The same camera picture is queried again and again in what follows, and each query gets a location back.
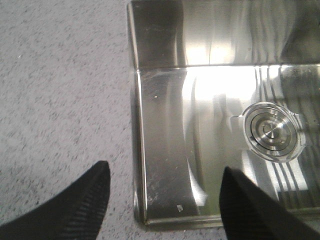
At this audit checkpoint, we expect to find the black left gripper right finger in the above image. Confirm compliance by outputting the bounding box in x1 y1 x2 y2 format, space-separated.
219 166 320 240

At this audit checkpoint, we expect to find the stainless steel sink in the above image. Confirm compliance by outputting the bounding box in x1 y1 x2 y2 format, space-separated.
127 0 320 231

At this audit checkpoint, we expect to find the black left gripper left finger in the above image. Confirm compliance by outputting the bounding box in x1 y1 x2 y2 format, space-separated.
0 160 111 240

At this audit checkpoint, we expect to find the steel sink drain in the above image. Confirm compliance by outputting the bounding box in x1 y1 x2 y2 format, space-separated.
228 101 307 163

